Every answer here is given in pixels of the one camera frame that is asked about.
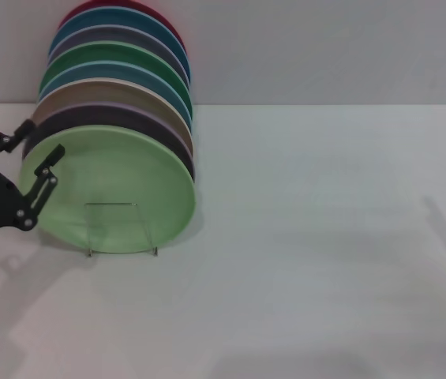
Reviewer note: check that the light green plate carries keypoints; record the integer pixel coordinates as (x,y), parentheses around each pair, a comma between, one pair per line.
(120,185)

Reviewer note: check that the beige plate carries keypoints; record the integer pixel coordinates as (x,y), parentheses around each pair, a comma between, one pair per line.
(100,92)

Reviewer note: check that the purple plate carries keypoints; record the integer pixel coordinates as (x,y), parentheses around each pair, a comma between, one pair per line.
(128,118)

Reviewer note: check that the light blue plate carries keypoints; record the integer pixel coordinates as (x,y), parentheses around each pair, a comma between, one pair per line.
(100,71)

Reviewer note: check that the dark green plate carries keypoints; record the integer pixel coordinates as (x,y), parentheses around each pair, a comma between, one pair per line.
(104,52)

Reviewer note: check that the clear acrylic plate rack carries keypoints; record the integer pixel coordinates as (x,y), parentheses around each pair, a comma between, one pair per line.
(145,229)

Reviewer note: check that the grey lavender plate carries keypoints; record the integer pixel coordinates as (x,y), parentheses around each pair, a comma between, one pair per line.
(108,33)

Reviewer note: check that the teal blue plate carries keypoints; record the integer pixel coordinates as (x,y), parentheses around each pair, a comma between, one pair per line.
(112,16)

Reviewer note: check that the red plate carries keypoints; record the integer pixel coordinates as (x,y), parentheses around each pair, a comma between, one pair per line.
(120,3)

